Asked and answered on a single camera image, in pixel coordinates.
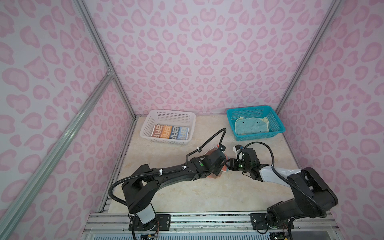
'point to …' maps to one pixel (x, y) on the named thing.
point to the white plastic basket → (183, 118)
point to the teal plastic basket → (275, 125)
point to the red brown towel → (225, 167)
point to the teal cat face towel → (250, 126)
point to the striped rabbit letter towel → (170, 132)
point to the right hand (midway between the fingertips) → (226, 161)
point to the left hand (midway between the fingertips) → (221, 162)
